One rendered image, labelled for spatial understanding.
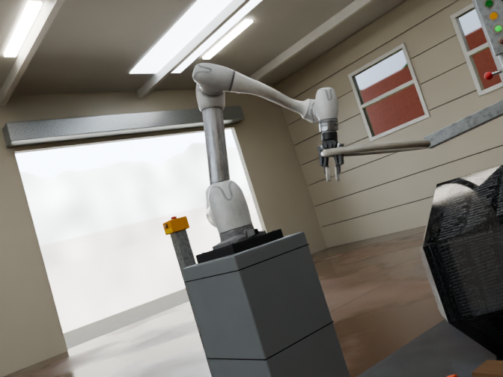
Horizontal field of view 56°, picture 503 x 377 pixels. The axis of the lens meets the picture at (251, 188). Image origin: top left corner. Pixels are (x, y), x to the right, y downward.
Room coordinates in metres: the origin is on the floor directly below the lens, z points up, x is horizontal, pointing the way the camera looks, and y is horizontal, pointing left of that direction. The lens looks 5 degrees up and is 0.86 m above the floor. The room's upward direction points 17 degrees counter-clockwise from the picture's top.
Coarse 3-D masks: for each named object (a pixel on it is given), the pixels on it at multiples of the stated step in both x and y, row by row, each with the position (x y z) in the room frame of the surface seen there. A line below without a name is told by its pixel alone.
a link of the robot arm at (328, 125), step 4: (320, 120) 2.23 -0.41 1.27; (324, 120) 2.21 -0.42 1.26; (328, 120) 2.21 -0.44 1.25; (332, 120) 2.21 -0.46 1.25; (336, 120) 2.22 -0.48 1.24; (320, 124) 2.24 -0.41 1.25; (324, 124) 2.22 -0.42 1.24; (328, 124) 2.21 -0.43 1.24; (332, 124) 2.21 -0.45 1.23; (336, 124) 2.23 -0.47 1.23; (320, 128) 2.24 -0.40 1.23; (324, 128) 2.22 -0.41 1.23; (328, 128) 2.21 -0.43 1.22; (332, 128) 2.21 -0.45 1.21; (336, 128) 2.23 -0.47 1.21
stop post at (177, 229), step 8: (184, 216) 2.95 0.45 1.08; (168, 224) 2.91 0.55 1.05; (176, 224) 2.90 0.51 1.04; (184, 224) 2.94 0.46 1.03; (168, 232) 2.93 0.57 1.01; (176, 232) 2.92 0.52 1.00; (184, 232) 2.95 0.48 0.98; (176, 240) 2.92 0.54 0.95; (184, 240) 2.94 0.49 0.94; (176, 248) 2.95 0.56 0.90; (184, 248) 2.93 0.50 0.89; (176, 256) 2.97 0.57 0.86; (184, 256) 2.92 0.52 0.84; (192, 256) 2.95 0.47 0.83; (184, 264) 2.91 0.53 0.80; (192, 264) 2.94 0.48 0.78; (184, 280) 2.96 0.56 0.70; (192, 312) 2.97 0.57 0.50; (200, 336) 2.97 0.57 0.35; (208, 360) 2.96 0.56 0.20
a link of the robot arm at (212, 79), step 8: (200, 64) 2.10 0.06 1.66; (208, 64) 2.10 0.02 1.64; (216, 64) 2.12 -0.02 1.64; (200, 72) 2.09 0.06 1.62; (208, 72) 2.09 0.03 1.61; (216, 72) 2.09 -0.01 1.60; (224, 72) 2.10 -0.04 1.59; (232, 72) 2.11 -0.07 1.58; (200, 80) 2.11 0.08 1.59; (208, 80) 2.10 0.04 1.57; (216, 80) 2.10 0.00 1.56; (224, 80) 2.10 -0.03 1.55; (200, 88) 2.20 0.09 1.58; (208, 88) 2.15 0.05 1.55; (216, 88) 2.14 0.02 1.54; (224, 88) 2.13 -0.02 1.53
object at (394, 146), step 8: (360, 144) 1.92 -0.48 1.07; (368, 144) 1.90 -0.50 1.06; (376, 144) 1.89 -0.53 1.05; (384, 144) 1.88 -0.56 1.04; (392, 144) 1.88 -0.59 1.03; (400, 144) 1.89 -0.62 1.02; (408, 144) 1.89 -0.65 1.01; (416, 144) 1.91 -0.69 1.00; (424, 144) 1.94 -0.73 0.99; (328, 152) 2.03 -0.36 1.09; (336, 152) 1.99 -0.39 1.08; (344, 152) 1.96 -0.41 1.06; (352, 152) 1.94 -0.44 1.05; (360, 152) 2.34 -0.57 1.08; (368, 152) 2.34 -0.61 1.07; (376, 152) 2.34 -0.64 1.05; (384, 152) 2.33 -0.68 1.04; (392, 152) 2.31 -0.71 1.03
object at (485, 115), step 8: (496, 104) 1.86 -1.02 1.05; (480, 112) 1.88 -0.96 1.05; (488, 112) 1.87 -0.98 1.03; (496, 112) 1.86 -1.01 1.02; (464, 120) 1.91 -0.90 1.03; (472, 120) 1.90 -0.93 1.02; (480, 120) 1.89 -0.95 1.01; (488, 120) 1.93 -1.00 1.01; (448, 128) 1.94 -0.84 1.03; (456, 128) 1.93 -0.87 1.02; (464, 128) 1.91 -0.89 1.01; (472, 128) 1.96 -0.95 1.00; (432, 136) 1.97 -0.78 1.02; (440, 136) 1.95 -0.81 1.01; (448, 136) 1.94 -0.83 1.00; (456, 136) 2.02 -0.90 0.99; (432, 144) 1.97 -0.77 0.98
